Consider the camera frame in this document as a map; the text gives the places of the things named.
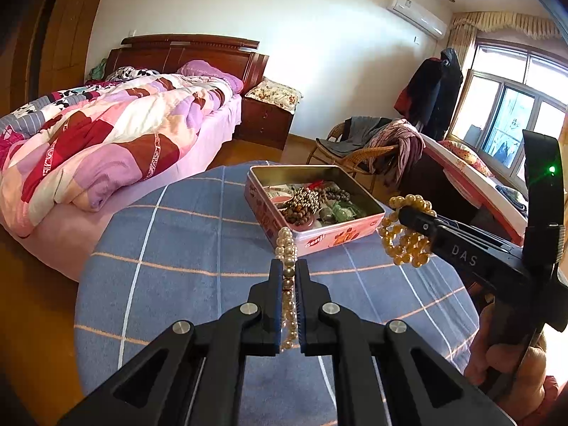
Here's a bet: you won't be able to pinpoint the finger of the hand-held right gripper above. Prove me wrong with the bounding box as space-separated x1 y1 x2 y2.
397 206 527 292
436 214 527 255

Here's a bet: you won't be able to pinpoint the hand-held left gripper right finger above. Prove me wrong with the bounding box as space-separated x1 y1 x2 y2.
294 258 518 426

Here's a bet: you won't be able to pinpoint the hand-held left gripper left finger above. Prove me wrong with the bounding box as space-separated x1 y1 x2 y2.
58 258 285 426

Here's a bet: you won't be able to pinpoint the white pearl necklace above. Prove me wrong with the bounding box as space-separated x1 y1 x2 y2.
275 226 299 352

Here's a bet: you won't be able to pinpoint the gold pearl bracelet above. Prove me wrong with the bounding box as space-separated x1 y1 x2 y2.
377 194 438 269

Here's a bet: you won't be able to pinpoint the pink tin box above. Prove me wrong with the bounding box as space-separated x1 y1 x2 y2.
244 165 386 258

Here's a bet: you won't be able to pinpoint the brown wooden bead bracelet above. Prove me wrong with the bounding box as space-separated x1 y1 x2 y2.
283 186 354 228

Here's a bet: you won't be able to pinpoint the green jade bracelet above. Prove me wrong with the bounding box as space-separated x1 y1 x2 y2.
331 201 367 223

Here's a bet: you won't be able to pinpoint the dark metallic bead bracelet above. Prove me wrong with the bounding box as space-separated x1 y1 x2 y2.
284 187 322 214

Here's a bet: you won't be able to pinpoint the person's right hand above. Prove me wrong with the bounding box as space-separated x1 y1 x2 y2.
464 301 560 423

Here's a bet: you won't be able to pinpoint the floral red quilt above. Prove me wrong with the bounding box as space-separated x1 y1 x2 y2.
421 135 531 245

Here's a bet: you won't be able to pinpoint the window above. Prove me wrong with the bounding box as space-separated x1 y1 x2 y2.
448 40 568 191

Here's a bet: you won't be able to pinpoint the pink bangle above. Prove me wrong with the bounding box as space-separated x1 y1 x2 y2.
266 193 318 231

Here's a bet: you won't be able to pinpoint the blue plaid tablecloth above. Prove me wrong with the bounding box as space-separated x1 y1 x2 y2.
73 160 482 426

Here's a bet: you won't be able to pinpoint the pink purple garment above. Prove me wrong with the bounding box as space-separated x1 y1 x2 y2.
366 119 427 182

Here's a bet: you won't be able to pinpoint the hanging dark coats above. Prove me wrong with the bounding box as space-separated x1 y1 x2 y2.
394 47 464 140

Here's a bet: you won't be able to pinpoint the wicker chair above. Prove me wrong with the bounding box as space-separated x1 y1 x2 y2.
307 122 400 182

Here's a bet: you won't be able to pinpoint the grey garment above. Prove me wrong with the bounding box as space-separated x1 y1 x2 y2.
316 116 391 156

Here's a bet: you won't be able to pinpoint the beige curtain valance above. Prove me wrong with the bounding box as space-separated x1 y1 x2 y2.
450 11 564 67

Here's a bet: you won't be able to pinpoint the wooden nightstand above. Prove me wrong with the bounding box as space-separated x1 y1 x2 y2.
234 95 294 151

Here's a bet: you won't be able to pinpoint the floral cushion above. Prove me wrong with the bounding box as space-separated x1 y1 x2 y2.
244 76 303 114

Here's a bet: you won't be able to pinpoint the white air conditioner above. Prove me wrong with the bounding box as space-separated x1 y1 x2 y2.
386 0 449 37

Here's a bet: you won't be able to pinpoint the pink patchwork quilt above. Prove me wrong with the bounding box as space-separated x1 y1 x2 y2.
0 73 234 238

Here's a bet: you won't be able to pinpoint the purple pillow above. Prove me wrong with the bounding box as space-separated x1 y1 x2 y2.
177 60 245 94

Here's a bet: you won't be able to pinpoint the wooden bed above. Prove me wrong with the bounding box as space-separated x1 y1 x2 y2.
0 34 270 282

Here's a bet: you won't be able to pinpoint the black and white cloth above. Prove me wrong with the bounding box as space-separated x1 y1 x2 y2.
109 66 160 82

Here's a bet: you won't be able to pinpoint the green cloth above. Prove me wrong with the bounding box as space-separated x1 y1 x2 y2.
88 59 108 84

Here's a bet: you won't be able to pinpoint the wooden wardrobe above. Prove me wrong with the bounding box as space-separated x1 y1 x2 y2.
9 0 116 111

